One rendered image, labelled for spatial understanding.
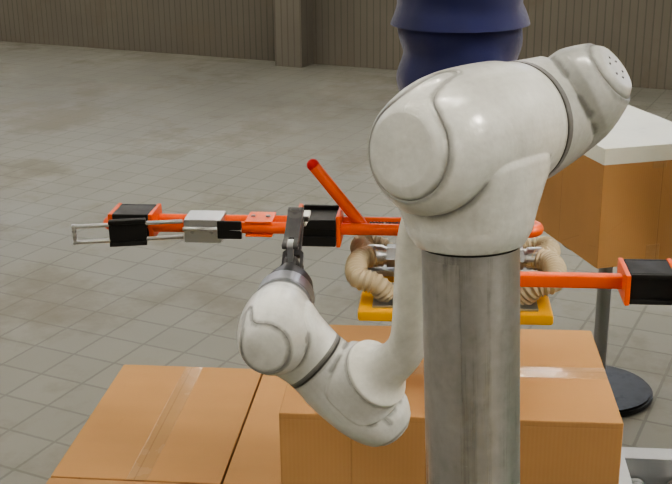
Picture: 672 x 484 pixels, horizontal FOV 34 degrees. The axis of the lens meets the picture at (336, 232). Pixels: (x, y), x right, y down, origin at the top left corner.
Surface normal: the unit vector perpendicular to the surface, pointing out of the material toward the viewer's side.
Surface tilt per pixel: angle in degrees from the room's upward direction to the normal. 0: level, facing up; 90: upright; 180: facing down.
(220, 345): 0
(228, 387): 0
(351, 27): 90
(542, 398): 0
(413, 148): 81
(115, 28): 90
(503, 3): 101
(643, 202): 90
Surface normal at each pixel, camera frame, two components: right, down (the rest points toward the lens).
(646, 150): 0.25, 0.30
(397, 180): -0.64, 0.03
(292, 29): -0.44, 0.29
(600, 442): -0.08, 0.32
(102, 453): -0.01, -0.95
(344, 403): -0.31, 0.48
